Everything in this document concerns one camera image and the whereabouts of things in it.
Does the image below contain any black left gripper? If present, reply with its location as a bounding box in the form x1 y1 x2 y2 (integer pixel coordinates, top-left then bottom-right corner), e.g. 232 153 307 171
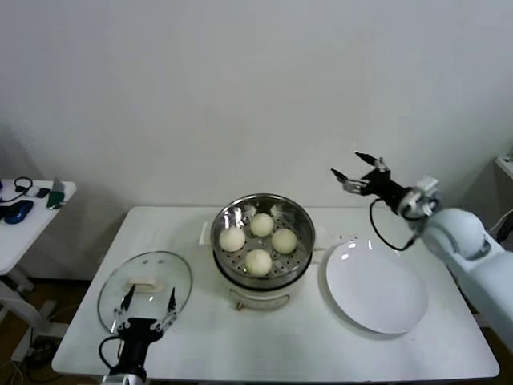
111 284 180 372

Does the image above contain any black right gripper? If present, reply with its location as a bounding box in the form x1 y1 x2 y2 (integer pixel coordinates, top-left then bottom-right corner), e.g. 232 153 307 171
330 150 410 213

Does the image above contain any round glass pot lid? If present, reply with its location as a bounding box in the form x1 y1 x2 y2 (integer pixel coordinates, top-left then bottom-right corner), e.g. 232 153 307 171
96 250 194 341

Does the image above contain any white steamed baozi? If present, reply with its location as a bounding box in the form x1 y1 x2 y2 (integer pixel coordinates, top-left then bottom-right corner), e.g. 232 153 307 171
271 228 298 255
243 249 273 278
249 213 276 237
218 227 246 253

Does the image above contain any stainless steel steamer basket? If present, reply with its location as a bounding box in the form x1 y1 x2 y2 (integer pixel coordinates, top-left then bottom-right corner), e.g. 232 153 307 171
199 193 329 282

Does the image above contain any white electric cooking pot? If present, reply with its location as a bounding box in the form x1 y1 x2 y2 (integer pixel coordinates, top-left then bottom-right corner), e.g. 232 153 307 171
213 248 324 312

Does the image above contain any dark floor power strip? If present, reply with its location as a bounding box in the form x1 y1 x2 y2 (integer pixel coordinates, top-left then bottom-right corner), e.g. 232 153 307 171
24 338 61 364

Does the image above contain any large white round plate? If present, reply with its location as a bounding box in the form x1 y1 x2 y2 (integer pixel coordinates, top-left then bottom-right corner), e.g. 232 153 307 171
325 239 429 334

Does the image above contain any white side table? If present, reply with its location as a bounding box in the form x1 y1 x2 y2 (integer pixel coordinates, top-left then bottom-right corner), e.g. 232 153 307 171
493 154 513 181
0 180 77 362

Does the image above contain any blue computer mouse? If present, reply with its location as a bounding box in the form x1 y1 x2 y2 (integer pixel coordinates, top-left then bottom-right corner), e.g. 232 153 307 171
2 200 34 225

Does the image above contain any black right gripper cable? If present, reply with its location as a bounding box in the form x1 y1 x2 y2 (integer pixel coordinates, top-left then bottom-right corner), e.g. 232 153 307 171
368 196 422 253

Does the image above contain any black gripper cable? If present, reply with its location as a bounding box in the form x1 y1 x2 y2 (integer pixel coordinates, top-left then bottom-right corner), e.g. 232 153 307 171
368 196 422 253
99 335 129 376

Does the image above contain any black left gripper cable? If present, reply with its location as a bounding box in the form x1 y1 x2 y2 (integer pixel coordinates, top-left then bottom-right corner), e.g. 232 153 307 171
99 335 129 376

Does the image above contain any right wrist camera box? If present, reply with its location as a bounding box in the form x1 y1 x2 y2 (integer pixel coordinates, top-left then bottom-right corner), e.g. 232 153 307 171
414 175 440 193

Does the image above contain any white power cable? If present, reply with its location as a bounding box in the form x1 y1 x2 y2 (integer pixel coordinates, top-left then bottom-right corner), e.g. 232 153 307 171
491 208 513 233

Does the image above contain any black cable with adapter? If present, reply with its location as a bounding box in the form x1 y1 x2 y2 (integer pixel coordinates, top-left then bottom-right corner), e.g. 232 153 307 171
496 214 513 245

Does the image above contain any black headphone cable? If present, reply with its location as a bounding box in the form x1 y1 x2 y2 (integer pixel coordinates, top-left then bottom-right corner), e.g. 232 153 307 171
0 177 34 204

